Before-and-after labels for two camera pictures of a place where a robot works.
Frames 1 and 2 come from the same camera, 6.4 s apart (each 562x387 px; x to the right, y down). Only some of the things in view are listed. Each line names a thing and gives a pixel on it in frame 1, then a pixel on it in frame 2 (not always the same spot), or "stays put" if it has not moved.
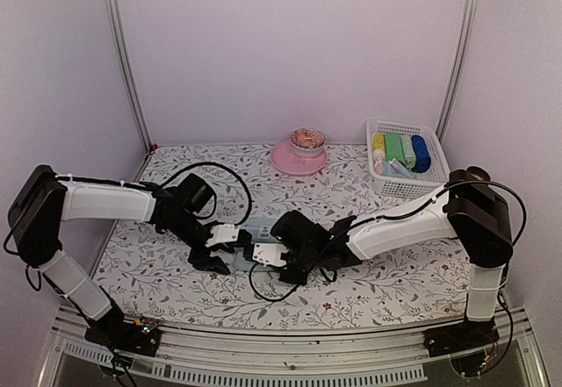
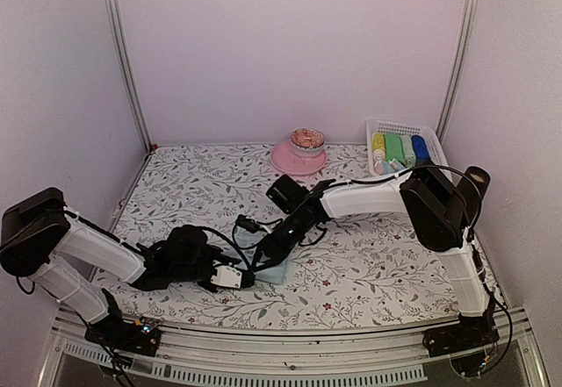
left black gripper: x=205 y=261 to x=218 y=253
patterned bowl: x=307 y=141 stays put
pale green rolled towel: x=407 y=151 stays put
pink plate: x=284 y=160 stays put
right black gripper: x=300 y=278 to x=276 y=254
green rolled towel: x=393 y=148 stays put
